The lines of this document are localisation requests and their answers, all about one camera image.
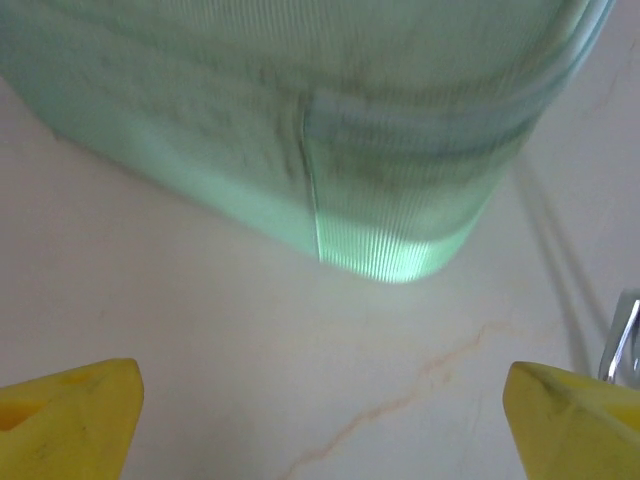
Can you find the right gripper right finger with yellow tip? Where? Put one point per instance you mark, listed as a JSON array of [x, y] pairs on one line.
[[585, 430]]

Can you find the mint green zip case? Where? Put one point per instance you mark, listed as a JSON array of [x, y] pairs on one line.
[[250, 125]]

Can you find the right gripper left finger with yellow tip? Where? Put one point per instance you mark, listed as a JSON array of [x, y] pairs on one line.
[[65, 420]]

